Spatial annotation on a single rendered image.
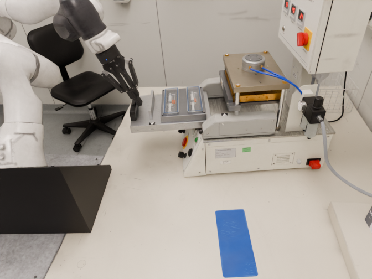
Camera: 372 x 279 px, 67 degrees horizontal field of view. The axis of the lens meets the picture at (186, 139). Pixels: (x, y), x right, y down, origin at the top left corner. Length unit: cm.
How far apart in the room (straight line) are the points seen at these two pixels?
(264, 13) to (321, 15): 158
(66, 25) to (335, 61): 82
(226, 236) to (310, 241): 26
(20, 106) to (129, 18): 167
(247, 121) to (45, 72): 70
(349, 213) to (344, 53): 48
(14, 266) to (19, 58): 64
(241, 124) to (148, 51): 174
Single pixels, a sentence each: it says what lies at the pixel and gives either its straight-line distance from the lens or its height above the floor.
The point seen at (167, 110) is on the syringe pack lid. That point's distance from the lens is 102.
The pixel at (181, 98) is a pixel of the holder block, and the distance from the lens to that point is 110.
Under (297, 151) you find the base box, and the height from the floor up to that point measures 85.
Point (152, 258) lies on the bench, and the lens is 93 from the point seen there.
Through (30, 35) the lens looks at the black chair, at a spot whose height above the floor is 92.
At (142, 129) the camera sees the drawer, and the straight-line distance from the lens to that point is 104.
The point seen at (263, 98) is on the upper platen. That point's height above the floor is 104.
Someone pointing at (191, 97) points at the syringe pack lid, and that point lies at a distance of 109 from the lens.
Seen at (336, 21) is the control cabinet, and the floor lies 130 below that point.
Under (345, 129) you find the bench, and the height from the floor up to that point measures 75.
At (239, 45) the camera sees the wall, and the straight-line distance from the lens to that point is 250.
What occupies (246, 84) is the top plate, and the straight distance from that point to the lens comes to 94.
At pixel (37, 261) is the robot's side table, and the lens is 105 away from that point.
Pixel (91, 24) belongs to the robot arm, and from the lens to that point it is 97.
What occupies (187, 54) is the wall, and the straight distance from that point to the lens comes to 255.
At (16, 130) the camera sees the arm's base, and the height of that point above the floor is 107.
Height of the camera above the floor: 155
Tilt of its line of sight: 39 degrees down
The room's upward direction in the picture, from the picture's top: 5 degrees counter-clockwise
